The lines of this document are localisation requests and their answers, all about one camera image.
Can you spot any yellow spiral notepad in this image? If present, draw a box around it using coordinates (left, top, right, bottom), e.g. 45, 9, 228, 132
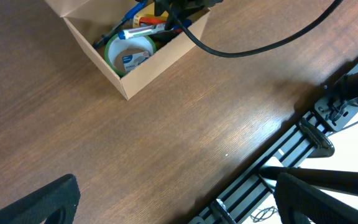
132, 2, 168, 28

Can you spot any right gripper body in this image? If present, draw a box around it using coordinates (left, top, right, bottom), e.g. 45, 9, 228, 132
154, 0, 223, 30

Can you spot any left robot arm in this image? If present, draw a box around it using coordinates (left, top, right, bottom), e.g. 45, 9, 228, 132
0, 166, 358, 223

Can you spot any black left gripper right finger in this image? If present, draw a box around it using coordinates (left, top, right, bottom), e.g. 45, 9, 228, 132
274, 173, 358, 224

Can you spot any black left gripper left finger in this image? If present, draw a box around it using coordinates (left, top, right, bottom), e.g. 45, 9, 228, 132
0, 174, 81, 224

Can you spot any black aluminium rail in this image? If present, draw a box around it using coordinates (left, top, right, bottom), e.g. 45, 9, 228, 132
190, 63, 358, 223

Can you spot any black rail clamp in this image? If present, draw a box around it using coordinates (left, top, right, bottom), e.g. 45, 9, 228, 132
298, 118, 335, 159

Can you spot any white blue marker pen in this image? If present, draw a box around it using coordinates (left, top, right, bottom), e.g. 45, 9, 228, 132
117, 23, 182, 40

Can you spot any black right camera cable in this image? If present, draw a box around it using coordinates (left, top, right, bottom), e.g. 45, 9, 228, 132
160, 0, 344, 58

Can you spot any blue ballpoint pen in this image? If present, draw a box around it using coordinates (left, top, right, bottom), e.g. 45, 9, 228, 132
92, 0, 147, 49

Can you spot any brown cardboard box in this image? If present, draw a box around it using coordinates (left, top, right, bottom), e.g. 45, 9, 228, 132
45, 0, 195, 100

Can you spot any green tape roll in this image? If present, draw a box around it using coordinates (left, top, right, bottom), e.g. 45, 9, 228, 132
104, 34, 157, 78

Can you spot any small white blue box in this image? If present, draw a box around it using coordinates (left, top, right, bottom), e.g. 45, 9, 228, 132
122, 51, 150, 72

